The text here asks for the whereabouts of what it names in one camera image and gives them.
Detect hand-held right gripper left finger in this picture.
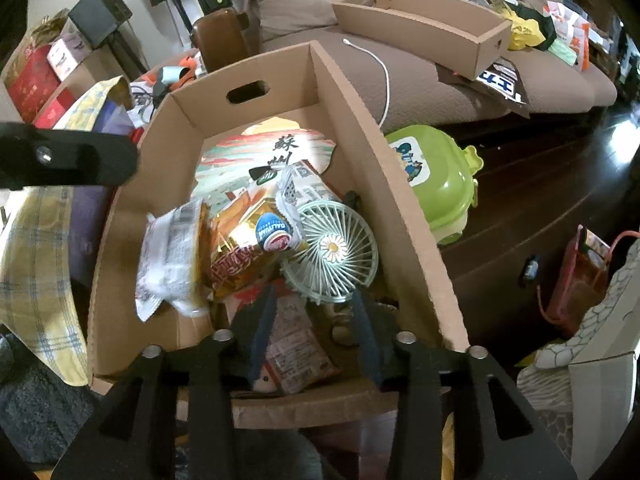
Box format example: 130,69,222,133
50,285,279,480

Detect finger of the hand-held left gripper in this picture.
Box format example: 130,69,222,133
0,123,140,192

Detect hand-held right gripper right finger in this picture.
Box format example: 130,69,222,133
350,287,578,480

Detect red snack packet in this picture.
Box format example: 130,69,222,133
235,290,344,396

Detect gold orange snack packet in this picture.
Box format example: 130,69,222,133
209,192,304,304

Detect mint green handheld fan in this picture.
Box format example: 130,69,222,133
279,199,380,306

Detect white brown snack packet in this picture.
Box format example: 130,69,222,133
134,199,214,322

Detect painted paper fan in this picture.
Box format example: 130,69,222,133
194,115,339,212

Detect white green snack packet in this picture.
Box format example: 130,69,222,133
248,166,286,202

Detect grey snack packet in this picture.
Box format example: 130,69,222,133
277,160,346,212

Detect large cardboard box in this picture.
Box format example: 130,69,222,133
87,40,471,429

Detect red gift box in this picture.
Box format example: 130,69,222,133
32,82,89,131

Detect brown cardboard box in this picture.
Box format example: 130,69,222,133
50,50,131,111

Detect red gift bag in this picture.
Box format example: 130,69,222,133
5,42,54,121

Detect white pink tissue box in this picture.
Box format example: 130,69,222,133
47,32,86,81

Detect yellow plaid tablecloth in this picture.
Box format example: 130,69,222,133
0,76,136,387

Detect gold paper bag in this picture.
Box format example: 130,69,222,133
17,7,71,61

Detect green plastic container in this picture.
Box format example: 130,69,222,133
383,124,485,247

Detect red translucent bag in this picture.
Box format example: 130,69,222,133
537,225,640,339

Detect white printed shopping bag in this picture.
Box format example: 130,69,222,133
514,255,640,467

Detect brown sofa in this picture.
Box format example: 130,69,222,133
190,0,621,127

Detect black printed bag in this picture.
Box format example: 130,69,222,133
437,57,532,119

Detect shallow cardboard tray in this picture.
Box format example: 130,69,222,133
332,0,514,82

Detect pile of colourful bags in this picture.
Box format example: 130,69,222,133
435,0,627,72

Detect white charging cable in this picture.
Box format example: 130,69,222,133
342,37,391,129

